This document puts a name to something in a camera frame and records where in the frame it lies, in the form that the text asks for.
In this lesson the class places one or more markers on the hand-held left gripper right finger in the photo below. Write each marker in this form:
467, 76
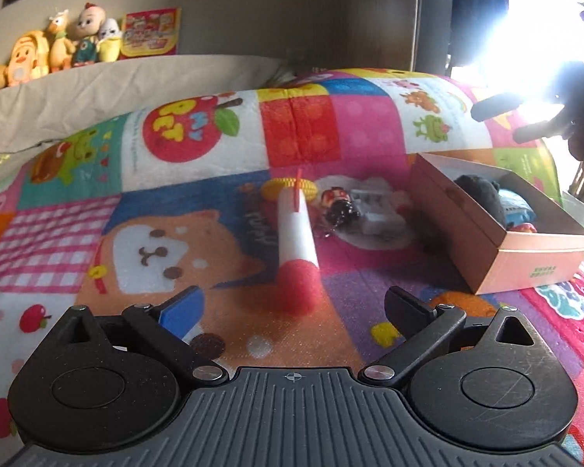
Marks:
409, 309

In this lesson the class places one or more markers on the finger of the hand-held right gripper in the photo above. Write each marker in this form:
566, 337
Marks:
496, 105
538, 131

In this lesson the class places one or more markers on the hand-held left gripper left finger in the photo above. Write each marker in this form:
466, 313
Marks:
182, 314

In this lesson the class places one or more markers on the blue white plastic bag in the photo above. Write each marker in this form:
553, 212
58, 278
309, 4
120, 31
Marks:
513, 204

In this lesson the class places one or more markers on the grey plush toy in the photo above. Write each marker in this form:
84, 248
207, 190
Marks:
482, 194

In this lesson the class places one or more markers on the pink cardboard box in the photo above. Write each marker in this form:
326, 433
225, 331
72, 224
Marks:
530, 265

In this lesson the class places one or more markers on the red white foam stick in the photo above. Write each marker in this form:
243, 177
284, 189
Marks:
297, 233

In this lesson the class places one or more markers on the white grey toy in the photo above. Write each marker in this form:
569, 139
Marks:
377, 214

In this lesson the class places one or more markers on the dark curtain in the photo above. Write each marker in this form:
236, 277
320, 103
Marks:
467, 9

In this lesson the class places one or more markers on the colourful cartoon play mat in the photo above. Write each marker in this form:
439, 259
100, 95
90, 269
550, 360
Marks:
175, 194

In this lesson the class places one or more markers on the red black figurine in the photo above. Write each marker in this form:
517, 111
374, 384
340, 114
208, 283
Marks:
338, 206

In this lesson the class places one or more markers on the yellow corn toy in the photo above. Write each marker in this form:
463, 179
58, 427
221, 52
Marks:
277, 188

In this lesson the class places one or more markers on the red picture card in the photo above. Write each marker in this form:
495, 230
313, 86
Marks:
151, 34

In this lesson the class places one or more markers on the white banana plush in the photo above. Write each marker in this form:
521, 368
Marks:
109, 41

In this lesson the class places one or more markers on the yellow goose plush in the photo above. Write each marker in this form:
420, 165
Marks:
61, 44

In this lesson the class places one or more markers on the baby doll plush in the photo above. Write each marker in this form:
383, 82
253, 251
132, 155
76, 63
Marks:
85, 34

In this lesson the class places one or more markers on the yellow duck backpack plush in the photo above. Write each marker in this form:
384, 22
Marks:
27, 61

